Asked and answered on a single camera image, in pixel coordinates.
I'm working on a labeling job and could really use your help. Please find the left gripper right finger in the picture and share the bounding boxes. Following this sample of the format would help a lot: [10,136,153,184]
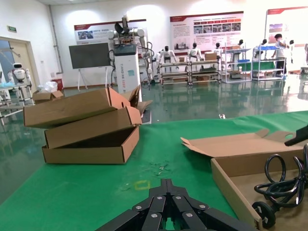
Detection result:
[167,179,256,231]

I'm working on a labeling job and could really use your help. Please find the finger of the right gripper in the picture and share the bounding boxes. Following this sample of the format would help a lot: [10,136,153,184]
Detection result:
[284,125,308,147]

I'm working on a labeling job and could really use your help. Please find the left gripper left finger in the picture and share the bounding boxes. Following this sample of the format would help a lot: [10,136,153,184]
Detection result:
[96,179,170,231]

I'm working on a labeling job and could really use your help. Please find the black power cord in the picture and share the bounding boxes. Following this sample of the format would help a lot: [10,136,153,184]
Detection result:
[252,143,308,229]

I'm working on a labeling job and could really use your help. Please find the open cardboard box torn edge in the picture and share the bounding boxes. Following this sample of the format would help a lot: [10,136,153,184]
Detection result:
[180,128,308,231]

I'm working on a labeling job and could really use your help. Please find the small open cardboard box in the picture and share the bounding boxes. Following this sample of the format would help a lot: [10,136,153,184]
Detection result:
[42,125,140,165]

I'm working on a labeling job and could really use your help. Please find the closed brown cardboard box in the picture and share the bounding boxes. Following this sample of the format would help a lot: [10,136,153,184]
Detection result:
[44,105,143,149]

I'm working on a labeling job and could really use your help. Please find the cardboard box with holed flap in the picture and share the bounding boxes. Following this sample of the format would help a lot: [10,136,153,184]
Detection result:
[23,84,142,128]

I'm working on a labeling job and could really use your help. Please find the cardboard box open flaps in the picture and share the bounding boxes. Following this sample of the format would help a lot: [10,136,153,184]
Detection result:
[32,90,64,104]

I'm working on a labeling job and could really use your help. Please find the green table cloth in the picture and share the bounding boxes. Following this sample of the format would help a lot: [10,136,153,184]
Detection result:
[0,110,308,231]

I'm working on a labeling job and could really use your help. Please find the person in white shirt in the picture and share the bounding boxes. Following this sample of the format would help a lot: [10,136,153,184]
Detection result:
[271,33,289,78]

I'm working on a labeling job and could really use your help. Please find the grey shelving rack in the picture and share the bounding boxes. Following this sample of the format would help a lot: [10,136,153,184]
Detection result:
[220,47,253,84]

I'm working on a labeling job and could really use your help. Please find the shelving rack blue top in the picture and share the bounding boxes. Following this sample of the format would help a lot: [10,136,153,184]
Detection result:
[251,46,286,81]

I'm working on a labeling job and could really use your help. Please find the tall red-framed poster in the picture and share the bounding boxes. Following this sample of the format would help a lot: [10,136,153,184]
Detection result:
[266,6,308,48]

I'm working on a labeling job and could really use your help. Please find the white humanoid robot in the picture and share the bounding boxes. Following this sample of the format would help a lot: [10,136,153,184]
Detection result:
[8,63,31,85]
[213,42,224,58]
[157,45,179,64]
[188,42,205,61]

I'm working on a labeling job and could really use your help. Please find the wide red white poster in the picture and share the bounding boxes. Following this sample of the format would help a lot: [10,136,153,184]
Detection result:
[169,11,244,52]

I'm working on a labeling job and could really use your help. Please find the red bin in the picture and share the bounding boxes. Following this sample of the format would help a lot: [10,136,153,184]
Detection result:
[50,78,64,91]

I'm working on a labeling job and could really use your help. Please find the white plastic bag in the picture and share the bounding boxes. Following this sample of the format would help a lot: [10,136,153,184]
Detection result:
[37,81,58,94]

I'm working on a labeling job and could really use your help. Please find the black display on stand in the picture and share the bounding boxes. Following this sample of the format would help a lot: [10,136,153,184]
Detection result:
[68,42,110,91]

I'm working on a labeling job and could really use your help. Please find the beige door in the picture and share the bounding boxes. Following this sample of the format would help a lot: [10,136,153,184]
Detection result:
[0,36,37,97]

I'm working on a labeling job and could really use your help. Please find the metal frame workbench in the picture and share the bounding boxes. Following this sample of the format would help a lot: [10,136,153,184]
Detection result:
[189,59,221,84]
[158,61,191,85]

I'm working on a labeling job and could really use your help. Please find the metal frame table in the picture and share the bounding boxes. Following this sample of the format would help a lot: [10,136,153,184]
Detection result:
[0,83,34,126]

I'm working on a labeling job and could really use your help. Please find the wall panel with photos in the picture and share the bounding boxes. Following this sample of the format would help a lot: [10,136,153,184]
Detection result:
[74,19,147,45]

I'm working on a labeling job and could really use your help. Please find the white wall pipe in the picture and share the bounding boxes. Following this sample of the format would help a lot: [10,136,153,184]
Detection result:
[49,4,64,76]

